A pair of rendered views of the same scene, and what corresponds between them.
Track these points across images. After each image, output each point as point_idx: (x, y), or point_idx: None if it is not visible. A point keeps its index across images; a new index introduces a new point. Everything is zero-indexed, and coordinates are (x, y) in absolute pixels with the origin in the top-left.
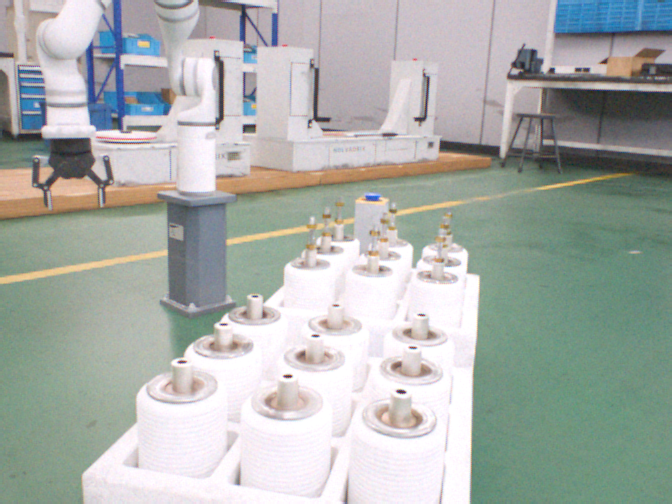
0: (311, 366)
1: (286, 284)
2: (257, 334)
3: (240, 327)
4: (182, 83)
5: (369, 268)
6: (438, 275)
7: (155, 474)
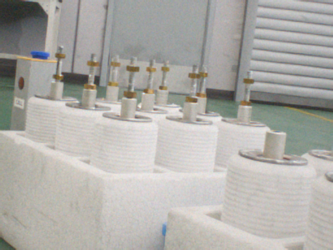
0: None
1: (114, 144)
2: (314, 174)
3: (298, 168)
4: None
5: (191, 116)
6: (249, 119)
7: None
